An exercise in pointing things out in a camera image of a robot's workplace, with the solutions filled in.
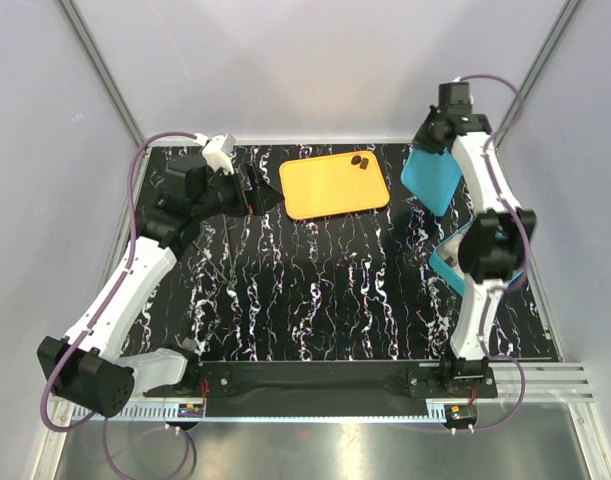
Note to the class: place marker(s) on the orange plastic tray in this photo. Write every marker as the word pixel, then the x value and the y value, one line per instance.
pixel 330 185

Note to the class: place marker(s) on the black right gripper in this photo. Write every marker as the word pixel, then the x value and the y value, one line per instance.
pixel 419 138

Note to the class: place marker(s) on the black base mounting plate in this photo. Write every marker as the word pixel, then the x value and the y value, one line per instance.
pixel 385 389

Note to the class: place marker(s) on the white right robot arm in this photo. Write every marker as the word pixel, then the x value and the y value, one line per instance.
pixel 474 149

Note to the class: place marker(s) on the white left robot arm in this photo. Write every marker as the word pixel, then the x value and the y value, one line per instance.
pixel 85 365

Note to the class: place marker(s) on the teal tin box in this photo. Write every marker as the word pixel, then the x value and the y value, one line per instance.
pixel 447 270

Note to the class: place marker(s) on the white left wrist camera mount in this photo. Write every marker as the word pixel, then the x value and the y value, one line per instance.
pixel 218 152

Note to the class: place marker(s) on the aluminium cable duct rail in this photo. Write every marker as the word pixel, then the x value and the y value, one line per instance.
pixel 161 411

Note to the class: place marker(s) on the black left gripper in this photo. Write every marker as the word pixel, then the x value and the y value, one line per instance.
pixel 263 198

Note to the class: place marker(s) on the teal tin lid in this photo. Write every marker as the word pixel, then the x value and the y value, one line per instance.
pixel 432 178

